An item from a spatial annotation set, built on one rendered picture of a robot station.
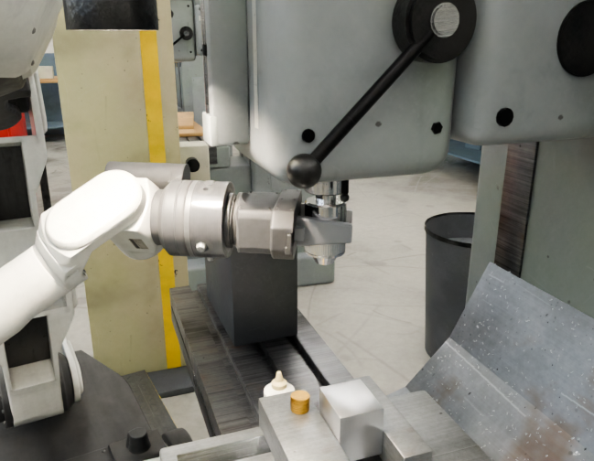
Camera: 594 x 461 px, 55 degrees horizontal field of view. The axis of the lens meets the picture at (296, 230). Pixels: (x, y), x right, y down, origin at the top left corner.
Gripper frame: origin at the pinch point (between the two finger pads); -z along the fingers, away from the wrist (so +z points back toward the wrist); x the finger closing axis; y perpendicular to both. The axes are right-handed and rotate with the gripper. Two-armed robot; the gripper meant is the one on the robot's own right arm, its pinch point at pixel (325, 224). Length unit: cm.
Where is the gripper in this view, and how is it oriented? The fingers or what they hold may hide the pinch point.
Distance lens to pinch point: 65.0
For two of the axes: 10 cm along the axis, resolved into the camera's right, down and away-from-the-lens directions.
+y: -0.1, 9.5, 3.2
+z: -10.0, -0.4, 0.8
